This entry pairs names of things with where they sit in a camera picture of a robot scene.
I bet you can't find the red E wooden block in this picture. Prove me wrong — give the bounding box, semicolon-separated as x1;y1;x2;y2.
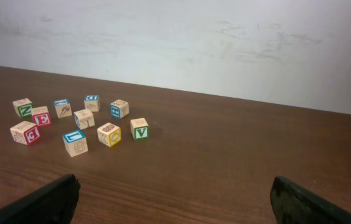
32;106;52;126

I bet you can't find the yellow O wooden block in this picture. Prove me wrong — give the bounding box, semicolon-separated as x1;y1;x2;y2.
97;123;122;147

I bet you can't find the blue T wooden block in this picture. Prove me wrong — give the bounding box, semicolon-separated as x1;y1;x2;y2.
73;109;95;130

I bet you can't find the red three wooden block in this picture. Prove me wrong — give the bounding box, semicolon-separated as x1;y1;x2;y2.
10;121;41;145

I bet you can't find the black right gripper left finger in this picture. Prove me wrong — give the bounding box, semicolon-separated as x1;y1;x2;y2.
0;174;81;224

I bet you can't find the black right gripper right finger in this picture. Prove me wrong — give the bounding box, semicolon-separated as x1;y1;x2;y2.
270;176;351;224

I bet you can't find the blue D wooden block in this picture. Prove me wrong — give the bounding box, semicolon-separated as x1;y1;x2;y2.
84;95;100;112

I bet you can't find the blue L wooden block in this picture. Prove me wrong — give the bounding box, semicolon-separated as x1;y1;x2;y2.
62;129;88;157

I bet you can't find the blue H wooden block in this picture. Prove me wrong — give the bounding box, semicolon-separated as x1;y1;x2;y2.
110;100;129;119

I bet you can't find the blue Z wooden block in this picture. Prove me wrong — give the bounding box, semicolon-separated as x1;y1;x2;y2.
54;99;72;118

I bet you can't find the green V wooden block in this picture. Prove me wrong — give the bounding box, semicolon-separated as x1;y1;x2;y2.
130;118;150;140

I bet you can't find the green N wooden block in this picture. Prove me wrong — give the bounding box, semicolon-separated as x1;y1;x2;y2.
12;98;34;119

